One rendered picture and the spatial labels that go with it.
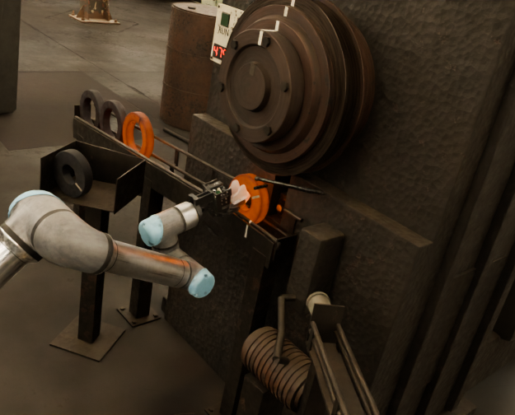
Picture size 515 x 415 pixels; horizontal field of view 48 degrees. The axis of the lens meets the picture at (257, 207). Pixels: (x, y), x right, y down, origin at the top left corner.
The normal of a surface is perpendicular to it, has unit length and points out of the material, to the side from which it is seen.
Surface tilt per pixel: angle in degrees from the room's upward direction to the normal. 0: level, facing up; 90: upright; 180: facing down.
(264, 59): 90
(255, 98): 90
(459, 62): 90
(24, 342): 0
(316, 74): 66
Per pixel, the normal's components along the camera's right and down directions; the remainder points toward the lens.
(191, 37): -0.31, 0.36
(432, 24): -0.76, 0.15
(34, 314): 0.18, -0.89
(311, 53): 0.18, -0.20
